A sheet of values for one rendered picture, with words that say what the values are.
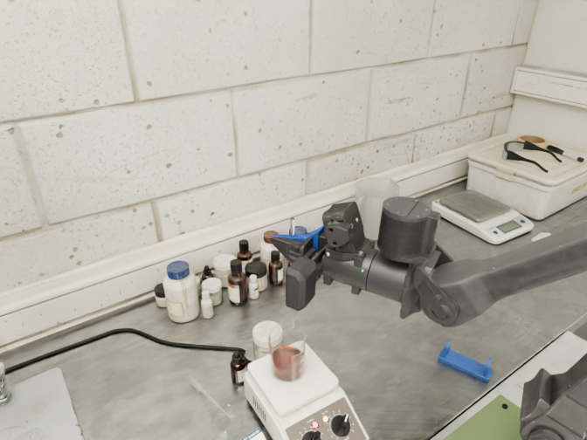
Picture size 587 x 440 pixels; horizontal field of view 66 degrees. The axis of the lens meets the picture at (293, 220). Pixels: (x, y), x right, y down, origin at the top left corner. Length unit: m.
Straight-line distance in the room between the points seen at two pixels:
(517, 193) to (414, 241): 1.08
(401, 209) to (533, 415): 0.28
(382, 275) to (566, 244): 0.20
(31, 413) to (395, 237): 0.71
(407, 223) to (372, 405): 0.45
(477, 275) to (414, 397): 0.42
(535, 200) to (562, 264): 1.06
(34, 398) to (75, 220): 0.35
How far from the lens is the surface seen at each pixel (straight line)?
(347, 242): 0.55
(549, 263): 0.53
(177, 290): 1.00
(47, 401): 0.98
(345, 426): 0.78
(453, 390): 0.95
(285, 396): 0.78
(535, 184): 1.56
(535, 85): 1.91
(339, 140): 1.33
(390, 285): 0.57
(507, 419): 0.80
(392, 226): 0.53
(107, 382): 0.98
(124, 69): 0.99
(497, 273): 0.54
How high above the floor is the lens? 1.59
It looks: 29 degrees down
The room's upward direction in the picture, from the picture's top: straight up
